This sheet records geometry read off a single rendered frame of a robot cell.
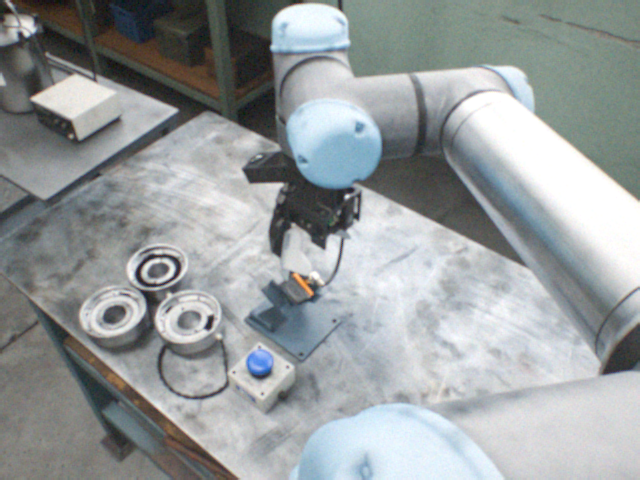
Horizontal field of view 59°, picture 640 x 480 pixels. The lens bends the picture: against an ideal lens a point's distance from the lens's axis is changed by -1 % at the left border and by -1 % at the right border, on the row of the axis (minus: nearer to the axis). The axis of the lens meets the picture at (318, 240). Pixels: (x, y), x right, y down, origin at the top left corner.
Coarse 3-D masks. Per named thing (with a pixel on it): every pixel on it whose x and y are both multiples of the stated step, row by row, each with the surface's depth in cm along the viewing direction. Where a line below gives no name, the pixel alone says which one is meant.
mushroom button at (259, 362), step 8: (256, 352) 83; (264, 352) 83; (248, 360) 82; (256, 360) 82; (264, 360) 82; (272, 360) 83; (248, 368) 82; (256, 368) 82; (264, 368) 82; (272, 368) 83
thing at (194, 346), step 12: (168, 300) 94; (180, 300) 96; (192, 300) 96; (204, 300) 96; (156, 312) 92; (168, 312) 95; (180, 312) 94; (192, 312) 95; (204, 312) 94; (216, 312) 94; (156, 324) 91; (180, 324) 95; (204, 324) 92; (216, 324) 91; (168, 336) 91; (204, 336) 89; (180, 348) 89; (192, 348) 90; (204, 348) 92
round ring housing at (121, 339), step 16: (112, 288) 96; (128, 288) 96; (96, 304) 95; (112, 304) 95; (128, 304) 95; (144, 304) 93; (80, 320) 91; (128, 320) 93; (144, 320) 93; (96, 336) 89; (112, 336) 89; (128, 336) 91
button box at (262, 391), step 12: (252, 348) 87; (264, 348) 87; (276, 360) 86; (228, 372) 84; (240, 372) 84; (276, 372) 84; (288, 372) 84; (240, 384) 83; (252, 384) 83; (264, 384) 83; (276, 384) 83; (288, 384) 86; (252, 396) 83; (264, 396) 82; (276, 396) 85; (264, 408) 83
